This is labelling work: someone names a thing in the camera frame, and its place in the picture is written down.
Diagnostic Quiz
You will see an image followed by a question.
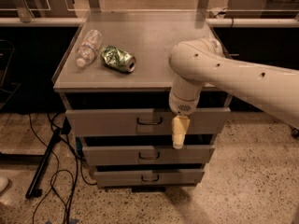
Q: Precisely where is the grey middle drawer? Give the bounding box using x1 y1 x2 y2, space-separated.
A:
83 145 214 166

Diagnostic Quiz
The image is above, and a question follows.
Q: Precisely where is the grey bottom drawer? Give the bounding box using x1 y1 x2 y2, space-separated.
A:
94 169 204 188

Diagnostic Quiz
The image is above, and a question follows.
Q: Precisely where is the crushed green soda can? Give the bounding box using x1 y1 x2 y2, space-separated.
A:
101 46 136 73

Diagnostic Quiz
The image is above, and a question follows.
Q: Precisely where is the white shoe tip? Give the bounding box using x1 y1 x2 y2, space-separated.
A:
0 177 9 193

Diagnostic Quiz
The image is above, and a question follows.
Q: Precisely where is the grey top drawer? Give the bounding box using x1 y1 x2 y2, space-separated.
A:
66 107 230 136

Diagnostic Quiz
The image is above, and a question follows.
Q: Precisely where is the clear plastic water bottle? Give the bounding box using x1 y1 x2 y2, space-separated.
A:
76 29 103 68

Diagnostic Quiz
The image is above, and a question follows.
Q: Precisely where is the black floor cable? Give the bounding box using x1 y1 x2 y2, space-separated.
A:
27 111 97 224

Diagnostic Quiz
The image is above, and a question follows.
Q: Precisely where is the grey drawer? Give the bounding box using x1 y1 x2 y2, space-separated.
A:
66 107 230 136
94 169 204 188
83 145 214 166

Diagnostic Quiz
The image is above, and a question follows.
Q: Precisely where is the black metal floor stand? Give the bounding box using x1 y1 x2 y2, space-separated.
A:
25 120 70 199

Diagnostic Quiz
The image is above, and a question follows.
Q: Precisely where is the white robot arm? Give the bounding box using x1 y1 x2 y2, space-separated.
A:
168 38 299 149

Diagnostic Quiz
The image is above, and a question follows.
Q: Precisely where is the grey drawer cabinet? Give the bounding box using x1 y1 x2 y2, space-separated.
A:
53 11 232 189

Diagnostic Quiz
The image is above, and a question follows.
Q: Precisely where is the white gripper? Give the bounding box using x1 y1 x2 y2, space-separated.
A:
169 93 199 149

